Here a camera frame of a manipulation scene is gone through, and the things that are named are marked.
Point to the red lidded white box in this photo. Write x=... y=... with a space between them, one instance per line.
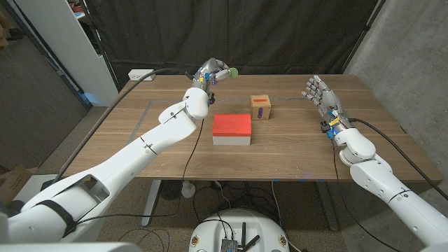
x=231 y=125

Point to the white table leg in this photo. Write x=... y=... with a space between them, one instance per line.
x=151 y=203

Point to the brown cardboard box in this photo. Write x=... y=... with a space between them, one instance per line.
x=14 y=182

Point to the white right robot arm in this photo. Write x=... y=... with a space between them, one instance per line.
x=385 y=178

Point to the black backdrop stand pole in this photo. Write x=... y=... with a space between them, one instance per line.
x=367 y=27
x=105 y=56

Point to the black curtain backdrop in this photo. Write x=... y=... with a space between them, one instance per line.
x=280 y=35

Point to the grey radio module with antennas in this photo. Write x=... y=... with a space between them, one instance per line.
x=229 y=245

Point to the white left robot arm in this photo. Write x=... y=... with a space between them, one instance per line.
x=140 y=157

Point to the small black floor fan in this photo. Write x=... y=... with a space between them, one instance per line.
x=171 y=190

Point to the white power outlet box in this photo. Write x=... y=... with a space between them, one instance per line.
x=138 y=74

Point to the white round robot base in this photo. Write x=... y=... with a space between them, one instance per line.
x=241 y=227

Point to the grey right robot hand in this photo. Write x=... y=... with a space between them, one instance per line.
x=329 y=101

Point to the green round coin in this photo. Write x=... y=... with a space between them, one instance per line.
x=233 y=73

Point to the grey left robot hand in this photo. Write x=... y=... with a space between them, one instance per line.
x=211 y=68

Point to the small wooden slot box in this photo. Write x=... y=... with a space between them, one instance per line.
x=260 y=108

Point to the grey table leg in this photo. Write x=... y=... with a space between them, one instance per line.
x=327 y=206

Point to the grey tape outline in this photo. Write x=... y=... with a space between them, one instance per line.
x=280 y=99

